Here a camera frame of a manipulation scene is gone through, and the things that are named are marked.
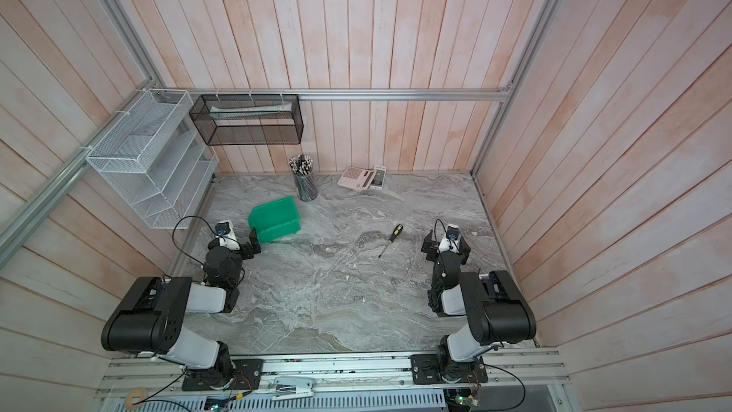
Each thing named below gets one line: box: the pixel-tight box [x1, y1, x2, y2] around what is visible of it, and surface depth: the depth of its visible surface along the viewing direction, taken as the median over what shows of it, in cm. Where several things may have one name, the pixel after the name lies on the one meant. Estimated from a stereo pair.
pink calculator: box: [337, 165, 377, 190], surface depth 120 cm
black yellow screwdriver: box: [377, 223, 404, 259], surface depth 103 cm
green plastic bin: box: [247, 196, 302, 244], surface depth 103 cm
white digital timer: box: [369, 164, 387, 190], surface depth 120 cm
